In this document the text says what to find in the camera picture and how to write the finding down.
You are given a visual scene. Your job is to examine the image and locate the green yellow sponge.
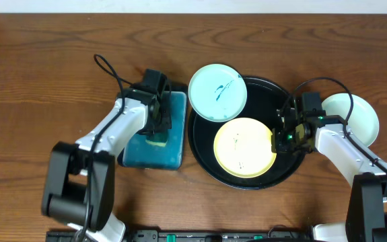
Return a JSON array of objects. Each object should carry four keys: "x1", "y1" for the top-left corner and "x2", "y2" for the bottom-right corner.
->
[{"x1": 145, "y1": 131, "x2": 168, "y2": 147}]

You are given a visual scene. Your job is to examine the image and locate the yellow plate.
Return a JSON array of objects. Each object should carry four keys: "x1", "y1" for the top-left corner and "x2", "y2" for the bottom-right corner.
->
[{"x1": 213, "y1": 118, "x2": 277, "y2": 179}]

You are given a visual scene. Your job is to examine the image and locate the light blue plate front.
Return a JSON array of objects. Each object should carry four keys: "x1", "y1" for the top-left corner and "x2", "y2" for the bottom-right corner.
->
[{"x1": 322, "y1": 93, "x2": 380, "y2": 147}]

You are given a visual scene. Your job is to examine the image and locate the light blue plate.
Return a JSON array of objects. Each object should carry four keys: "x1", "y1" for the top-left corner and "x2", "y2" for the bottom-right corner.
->
[
  {"x1": 322, "y1": 93, "x2": 380, "y2": 147},
  {"x1": 188, "y1": 64, "x2": 248, "y2": 122}
]

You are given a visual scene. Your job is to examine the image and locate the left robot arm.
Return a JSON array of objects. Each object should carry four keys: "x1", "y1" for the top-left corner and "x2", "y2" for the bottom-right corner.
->
[{"x1": 41, "y1": 83, "x2": 172, "y2": 241}]

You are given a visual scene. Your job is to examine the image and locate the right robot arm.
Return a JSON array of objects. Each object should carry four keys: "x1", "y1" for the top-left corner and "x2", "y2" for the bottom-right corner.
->
[{"x1": 271, "y1": 108, "x2": 387, "y2": 241}]

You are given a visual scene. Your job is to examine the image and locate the black rectangular tray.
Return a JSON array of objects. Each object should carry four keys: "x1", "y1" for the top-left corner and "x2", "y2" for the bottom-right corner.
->
[{"x1": 117, "y1": 82, "x2": 190, "y2": 171}]

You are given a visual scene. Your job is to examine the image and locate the black round tray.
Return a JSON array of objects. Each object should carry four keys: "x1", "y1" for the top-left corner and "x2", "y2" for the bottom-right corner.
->
[{"x1": 188, "y1": 76, "x2": 306, "y2": 190}]

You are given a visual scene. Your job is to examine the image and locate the light blue plate upper left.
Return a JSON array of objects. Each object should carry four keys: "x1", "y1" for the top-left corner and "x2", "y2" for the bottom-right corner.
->
[{"x1": 188, "y1": 64, "x2": 248, "y2": 122}]

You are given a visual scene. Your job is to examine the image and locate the blue water basin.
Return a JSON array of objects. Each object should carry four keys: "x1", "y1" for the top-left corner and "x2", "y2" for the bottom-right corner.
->
[{"x1": 122, "y1": 91, "x2": 188, "y2": 170}]

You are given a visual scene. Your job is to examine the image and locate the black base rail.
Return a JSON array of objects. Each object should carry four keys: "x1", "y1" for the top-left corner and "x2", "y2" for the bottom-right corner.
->
[{"x1": 45, "y1": 229, "x2": 315, "y2": 242}]

